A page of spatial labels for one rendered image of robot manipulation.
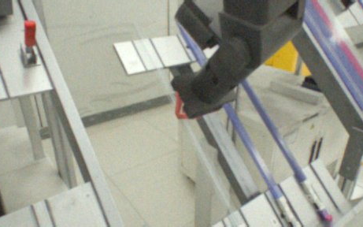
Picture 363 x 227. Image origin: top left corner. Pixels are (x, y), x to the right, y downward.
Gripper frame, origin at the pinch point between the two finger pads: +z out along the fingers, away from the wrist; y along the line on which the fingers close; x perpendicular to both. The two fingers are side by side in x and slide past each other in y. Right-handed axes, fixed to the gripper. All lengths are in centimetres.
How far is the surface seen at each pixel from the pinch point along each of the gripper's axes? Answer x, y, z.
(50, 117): -19.7, 14.8, 33.6
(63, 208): 6.7, 23.0, 6.7
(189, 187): 14, -60, 114
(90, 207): 8.3, 19.3, 6.7
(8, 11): -29.2, 20.5, 4.8
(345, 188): 34, -55, 18
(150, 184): 1, -43, 125
